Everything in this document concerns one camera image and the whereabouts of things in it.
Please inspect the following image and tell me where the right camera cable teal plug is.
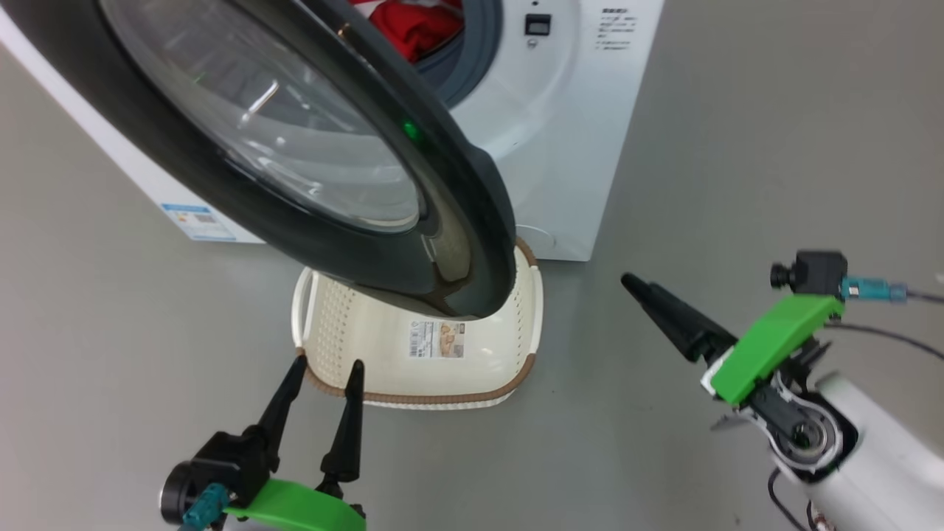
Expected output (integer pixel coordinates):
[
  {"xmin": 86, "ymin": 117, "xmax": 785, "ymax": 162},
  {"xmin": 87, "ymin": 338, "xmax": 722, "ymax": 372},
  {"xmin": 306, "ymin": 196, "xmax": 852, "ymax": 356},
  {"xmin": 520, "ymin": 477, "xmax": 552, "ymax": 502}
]
[{"xmin": 841, "ymin": 275, "xmax": 944, "ymax": 305}]

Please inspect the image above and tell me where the paper label on basket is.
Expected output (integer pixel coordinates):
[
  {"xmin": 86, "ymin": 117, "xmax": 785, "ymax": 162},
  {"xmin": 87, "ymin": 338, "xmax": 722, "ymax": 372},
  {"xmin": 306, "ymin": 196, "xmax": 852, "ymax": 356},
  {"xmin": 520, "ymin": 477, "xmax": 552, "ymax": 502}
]
[{"xmin": 408, "ymin": 319, "xmax": 467, "ymax": 360}]

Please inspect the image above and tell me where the black cable under arm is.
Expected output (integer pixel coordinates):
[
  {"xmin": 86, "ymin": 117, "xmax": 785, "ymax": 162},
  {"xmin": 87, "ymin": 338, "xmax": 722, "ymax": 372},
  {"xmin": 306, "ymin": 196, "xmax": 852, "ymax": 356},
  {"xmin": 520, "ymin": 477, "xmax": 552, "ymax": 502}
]
[{"xmin": 767, "ymin": 468, "xmax": 819, "ymax": 531}]

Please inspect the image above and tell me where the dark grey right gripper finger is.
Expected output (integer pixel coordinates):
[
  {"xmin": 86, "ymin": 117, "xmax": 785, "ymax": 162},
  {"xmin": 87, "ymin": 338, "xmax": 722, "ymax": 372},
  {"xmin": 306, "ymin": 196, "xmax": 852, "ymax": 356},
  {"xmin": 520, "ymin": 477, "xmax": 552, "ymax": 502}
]
[
  {"xmin": 622, "ymin": 274, "xmax": 738, "ymax": 347},
  {"xmin": 627, "ymin": 284, "xmax": 722, "ymax": 364}
]

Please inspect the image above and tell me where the red garment with white stripe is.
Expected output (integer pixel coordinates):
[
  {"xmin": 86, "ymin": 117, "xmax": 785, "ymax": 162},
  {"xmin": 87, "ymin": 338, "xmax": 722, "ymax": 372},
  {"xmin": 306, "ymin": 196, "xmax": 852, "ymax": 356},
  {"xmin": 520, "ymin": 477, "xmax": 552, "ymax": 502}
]
[{"xmin": 350, "ymin": 0, "xmax": 465, "ymax": 63}]

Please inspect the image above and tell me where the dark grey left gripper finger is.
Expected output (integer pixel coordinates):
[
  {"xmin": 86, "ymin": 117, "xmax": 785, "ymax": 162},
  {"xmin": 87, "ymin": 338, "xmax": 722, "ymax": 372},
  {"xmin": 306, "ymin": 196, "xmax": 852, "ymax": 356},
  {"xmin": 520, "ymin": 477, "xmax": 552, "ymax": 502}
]
[
  {"xmin": 319, "ymin": 359, "xmax": 367, "ymax": 485},
  {"xmin": 254, "ymin": 354, "xmax": 308, "ymax": 473}
]

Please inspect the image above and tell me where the left camera cable teal plug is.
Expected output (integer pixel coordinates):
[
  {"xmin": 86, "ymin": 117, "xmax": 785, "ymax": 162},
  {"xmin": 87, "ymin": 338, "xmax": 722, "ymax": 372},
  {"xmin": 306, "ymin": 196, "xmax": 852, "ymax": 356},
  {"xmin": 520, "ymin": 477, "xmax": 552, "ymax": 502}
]
[{"xmin": 179, "ymin": 485, "xmax": 231, "ymax": 531}]

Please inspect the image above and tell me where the white front-load washing machine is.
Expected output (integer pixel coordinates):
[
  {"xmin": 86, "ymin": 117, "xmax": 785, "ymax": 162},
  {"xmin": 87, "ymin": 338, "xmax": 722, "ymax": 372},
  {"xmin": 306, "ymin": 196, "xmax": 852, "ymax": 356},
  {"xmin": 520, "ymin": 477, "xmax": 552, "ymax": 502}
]
[{"xmin": 0, "ymin": 0, "xmax": 664, "ymax": 263}]

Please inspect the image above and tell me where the blue energy label sticker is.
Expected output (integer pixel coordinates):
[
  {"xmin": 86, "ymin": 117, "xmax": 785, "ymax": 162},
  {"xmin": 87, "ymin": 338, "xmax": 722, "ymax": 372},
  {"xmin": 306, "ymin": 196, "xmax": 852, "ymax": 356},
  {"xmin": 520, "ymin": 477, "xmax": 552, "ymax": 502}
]
[{"xmin": 159, "ymin": 203, "xmax": 238, "ymax": 243}]

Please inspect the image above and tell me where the cream perforated laundry basket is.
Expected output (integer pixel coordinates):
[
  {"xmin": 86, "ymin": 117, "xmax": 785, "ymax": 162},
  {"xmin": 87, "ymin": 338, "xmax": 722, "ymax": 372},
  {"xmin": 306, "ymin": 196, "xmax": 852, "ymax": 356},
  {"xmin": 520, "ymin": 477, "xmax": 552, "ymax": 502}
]
[{"xmin": 291, "ymin": 236, "xmax": 545, "ymax": 411}]

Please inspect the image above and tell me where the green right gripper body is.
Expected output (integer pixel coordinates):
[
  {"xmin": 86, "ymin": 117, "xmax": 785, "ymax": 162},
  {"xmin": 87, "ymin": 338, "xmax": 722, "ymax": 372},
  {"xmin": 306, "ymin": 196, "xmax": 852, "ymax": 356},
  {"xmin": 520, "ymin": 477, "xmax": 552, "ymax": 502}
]
[{"xmin": 701, "ymin": 294, "xmax": 845, "ymax": 408}]

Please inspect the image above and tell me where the camera cable teal plug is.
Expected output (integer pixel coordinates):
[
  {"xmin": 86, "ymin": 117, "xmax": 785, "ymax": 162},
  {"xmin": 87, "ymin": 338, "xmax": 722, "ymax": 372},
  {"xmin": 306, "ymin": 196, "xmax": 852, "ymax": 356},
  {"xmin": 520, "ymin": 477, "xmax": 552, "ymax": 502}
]
[
  {"xmin": 179, "ymin": 485, "xmax": 231, "ymax": 531},
  {"xmin": 841, "ymin": 275, "xmax": 944, "ymax": 305}
]

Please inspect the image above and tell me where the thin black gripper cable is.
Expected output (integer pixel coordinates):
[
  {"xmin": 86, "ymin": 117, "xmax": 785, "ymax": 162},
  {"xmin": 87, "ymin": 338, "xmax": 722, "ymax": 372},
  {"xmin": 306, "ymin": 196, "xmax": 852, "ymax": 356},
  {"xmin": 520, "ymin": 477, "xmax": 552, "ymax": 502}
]
[{"xmin": 825, "ymin": 322, "xmax": 944, "ymax": 362}]

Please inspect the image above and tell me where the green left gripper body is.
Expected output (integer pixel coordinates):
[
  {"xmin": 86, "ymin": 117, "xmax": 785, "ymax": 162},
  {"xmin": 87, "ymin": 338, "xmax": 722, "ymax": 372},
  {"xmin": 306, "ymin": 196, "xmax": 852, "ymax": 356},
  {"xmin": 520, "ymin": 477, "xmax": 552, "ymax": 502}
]
[{"xmin": 223, "ymin": 479, "xmax": 367, "ymax": 531}]

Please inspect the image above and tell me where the dark grey round washer door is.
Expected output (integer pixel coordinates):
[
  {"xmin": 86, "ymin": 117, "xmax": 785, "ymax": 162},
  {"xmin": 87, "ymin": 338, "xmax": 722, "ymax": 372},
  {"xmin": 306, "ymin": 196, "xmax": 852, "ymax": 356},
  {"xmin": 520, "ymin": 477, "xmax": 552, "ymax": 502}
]
[{"xmin": 0, "ymin": 0, "xmax": 517, "ymax": 319}]

